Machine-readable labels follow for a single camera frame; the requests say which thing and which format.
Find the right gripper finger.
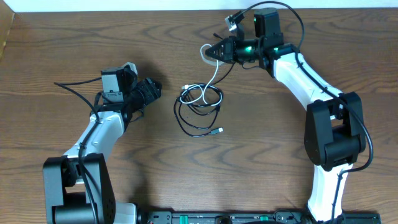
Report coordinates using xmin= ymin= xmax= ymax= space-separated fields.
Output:
xmin=205 ymin=39 xmax=230 ymax=55
xmin=205 ymin=51 xmax=224 ymax=62

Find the white USB cable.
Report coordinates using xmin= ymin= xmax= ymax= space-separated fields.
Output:
xmin=178 ymin=43 xmax=225 ymax=106

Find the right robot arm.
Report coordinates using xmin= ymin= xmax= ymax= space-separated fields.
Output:
xmin=205 ymin=7 xmax=368 ymax=223

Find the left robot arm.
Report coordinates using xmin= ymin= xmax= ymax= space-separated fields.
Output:
xmin=43 ymin=63 xmax=162 ymax=223

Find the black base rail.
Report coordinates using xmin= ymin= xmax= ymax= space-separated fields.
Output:
xmin=136 ymin=210 xmax=382 ymax=224

